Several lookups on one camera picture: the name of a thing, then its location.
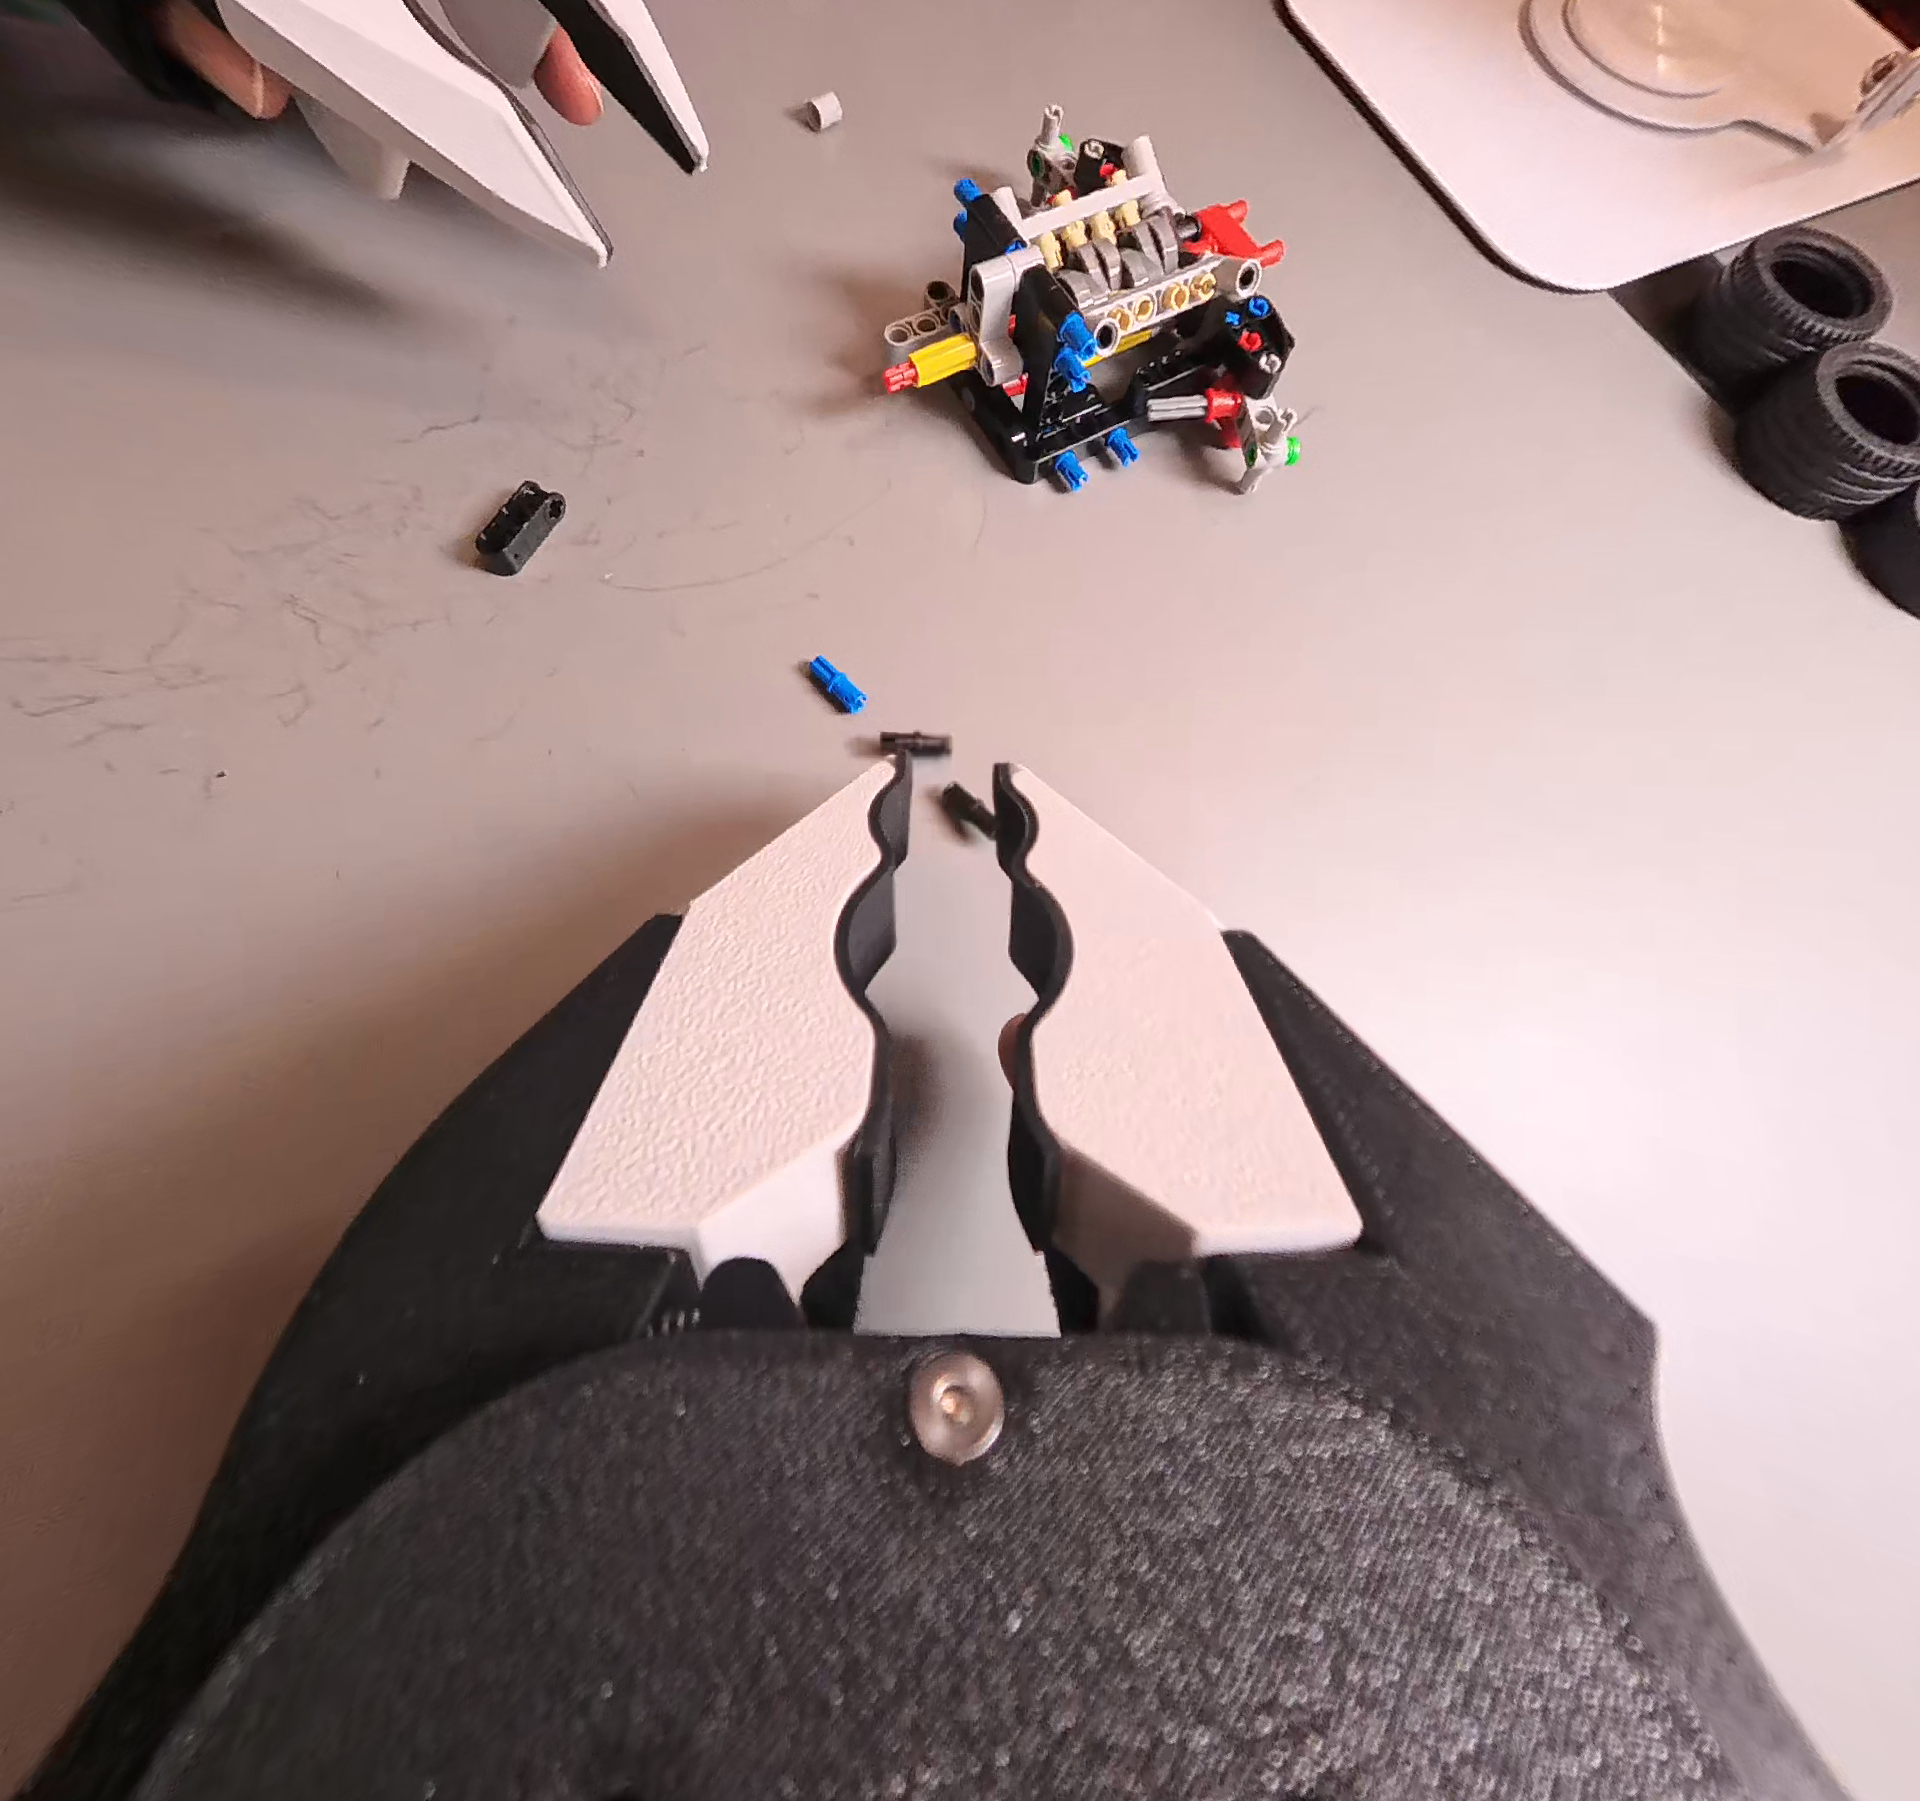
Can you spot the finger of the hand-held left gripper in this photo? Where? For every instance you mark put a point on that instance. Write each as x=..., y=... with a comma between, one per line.
x=622, y=32
x=374, y=49

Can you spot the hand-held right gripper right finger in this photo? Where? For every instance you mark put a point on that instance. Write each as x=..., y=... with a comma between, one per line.
x=1185, y=1082

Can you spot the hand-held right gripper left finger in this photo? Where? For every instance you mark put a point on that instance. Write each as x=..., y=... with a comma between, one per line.
x=721, y=1067

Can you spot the black lego pin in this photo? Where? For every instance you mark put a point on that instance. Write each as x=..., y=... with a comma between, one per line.
x=970, y=808
x=916, y=744

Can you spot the blue lego pin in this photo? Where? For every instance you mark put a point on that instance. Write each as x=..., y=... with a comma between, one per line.
x=838, y=686

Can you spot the small black lego beam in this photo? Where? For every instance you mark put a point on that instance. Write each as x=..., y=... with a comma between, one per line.
x=521, y=528

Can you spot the small grey lego connector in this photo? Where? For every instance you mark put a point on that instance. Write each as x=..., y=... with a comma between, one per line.
x=819, y=112

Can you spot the multicoloured lego engine assembly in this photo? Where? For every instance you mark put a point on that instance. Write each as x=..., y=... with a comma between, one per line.
x=1112, y=285

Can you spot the black rubber lego tyre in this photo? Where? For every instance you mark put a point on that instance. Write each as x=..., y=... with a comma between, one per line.
x=1791, y=301
x=1851, y=429

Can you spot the person's left hand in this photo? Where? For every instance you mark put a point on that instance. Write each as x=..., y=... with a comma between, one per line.
x=225, y=69

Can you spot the white stand base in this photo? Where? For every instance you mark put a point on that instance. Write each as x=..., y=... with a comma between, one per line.
x=1439, y=61

